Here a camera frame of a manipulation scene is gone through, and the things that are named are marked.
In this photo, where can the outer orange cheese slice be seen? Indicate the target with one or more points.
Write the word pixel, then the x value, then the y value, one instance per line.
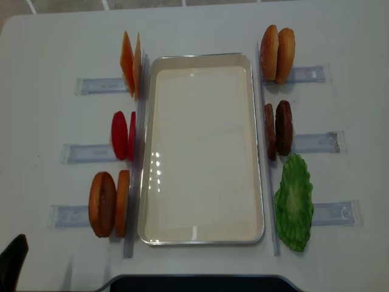
pixel 126 63

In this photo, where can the outer red tomato slice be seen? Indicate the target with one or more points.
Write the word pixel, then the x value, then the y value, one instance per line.
pixel 119 135

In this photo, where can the green lettuce leaf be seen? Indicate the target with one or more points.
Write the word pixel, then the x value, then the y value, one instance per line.
pixel 293 204

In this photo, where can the dark monitor edge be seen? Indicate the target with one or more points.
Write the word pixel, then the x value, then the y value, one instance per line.
pixel 202 283

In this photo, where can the brown meat patty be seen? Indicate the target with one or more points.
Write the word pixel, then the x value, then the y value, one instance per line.
pixel 271 138
pixel 284 128

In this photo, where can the white rectangular metal tray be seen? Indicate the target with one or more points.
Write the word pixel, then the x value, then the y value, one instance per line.
pixel 201 179

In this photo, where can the left outer bun top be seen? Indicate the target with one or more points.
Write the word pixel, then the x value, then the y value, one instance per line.
pixel 101 207

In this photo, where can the inner orange cheese slice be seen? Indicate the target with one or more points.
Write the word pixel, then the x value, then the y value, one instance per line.
pixel 137 67

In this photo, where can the orange cheese slice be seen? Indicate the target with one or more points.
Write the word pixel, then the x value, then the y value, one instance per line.
pixel 137 67
pixel 126 63

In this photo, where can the left clear acrylic rack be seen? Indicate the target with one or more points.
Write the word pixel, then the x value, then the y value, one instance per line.
pixel 62 216

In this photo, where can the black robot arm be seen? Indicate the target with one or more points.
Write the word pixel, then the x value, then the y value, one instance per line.
pixel 12 259

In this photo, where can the clear acrylic rack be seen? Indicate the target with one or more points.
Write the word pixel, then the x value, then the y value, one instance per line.
pixel 62 216
pixel 345 213

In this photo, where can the inner brown meat patty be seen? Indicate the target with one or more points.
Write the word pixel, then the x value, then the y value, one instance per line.
pixel 271 138

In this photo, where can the outer brown meat patty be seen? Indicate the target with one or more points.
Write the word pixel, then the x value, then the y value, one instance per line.
pixel 284 128

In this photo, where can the bun slice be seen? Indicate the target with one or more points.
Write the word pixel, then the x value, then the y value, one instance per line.
pixel 121 203
pixel 286 53

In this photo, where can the inner red tomato slice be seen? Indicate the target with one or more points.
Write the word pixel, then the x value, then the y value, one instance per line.
pixel 132 137

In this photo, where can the red tomato slice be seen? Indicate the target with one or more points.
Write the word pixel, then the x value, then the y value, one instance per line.
pixel 132 137
pixel 119 135

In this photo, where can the right clear acrylic rack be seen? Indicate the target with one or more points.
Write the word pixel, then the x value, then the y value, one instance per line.
pixel 345 213

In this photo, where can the right inner bun top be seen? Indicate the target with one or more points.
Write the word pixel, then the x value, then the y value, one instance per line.
pixel 269 53

